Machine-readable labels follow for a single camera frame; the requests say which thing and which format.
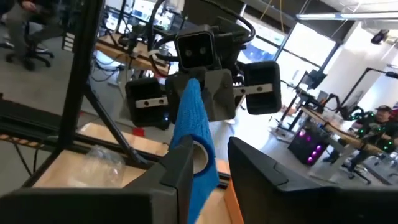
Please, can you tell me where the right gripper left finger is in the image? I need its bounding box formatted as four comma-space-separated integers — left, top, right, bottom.
0, 135, 194, 224

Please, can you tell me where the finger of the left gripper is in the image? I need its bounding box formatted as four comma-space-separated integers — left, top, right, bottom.
165, 73, 188, 124
201, 68, 236, 123

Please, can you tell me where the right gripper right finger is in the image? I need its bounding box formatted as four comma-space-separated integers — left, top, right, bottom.
228, 136, 398, 224

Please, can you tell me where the blue elastic bandage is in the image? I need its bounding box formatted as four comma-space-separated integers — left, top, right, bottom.
169, 77, 221, 224

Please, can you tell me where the background wooden workbench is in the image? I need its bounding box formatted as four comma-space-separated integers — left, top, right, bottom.
95, 32, 171, 77
298, 105, 388, 156

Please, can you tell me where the clear plastic bag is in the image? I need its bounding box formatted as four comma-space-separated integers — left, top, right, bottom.
70, 144, 127, 189

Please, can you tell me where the black computer tower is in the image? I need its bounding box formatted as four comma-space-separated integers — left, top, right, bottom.
287, 126, 331, 166

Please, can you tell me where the black monitor screen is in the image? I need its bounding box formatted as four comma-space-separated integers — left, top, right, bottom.
300, 68, 328, 91

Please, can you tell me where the black office chair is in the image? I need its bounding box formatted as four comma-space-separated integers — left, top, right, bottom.
4, 21, 56, 72

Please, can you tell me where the person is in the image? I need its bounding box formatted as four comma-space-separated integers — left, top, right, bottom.
0, 0, 65, 60
349, 105, 398, 170

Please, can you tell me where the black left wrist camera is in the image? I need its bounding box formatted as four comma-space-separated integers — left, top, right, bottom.
174, 25, 219, 71

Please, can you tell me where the black aluminium table frame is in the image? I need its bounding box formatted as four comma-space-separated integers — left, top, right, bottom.
0, 0, 233, 189

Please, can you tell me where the black ceiling camera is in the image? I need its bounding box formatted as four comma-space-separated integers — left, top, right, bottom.
369, 29, 391, 45

